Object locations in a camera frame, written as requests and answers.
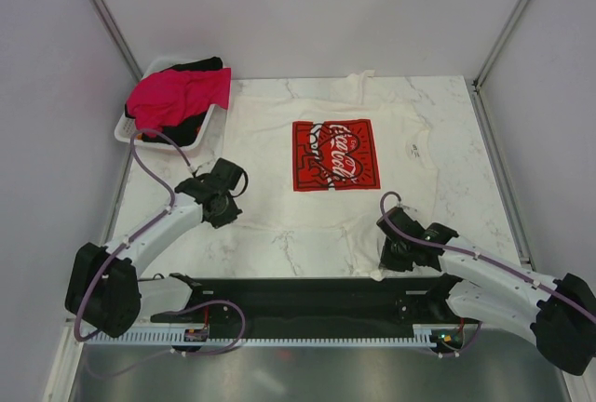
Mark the white plastic basket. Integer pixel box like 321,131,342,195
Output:
114,53,220,157

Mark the white t-shirt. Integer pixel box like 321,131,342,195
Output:
223,74,438,280

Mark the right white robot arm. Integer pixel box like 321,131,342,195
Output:
377,207,595,376

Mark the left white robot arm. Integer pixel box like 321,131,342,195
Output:
64,158,249,342

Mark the red t-shirt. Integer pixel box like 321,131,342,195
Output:
126,68,232,131

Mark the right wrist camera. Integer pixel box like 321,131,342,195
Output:
398,204,419,218

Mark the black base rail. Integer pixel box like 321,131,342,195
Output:
151,275,463,341

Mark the white slotted cable duct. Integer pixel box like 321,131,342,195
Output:
86,325,462,348

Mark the left aluminium frame post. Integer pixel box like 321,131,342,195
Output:
89,0,142,81

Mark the aluminium frame post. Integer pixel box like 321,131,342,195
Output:
471,0,533,92
89,0,142,81

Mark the right aluminium frame post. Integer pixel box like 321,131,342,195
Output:
471,0,533,92

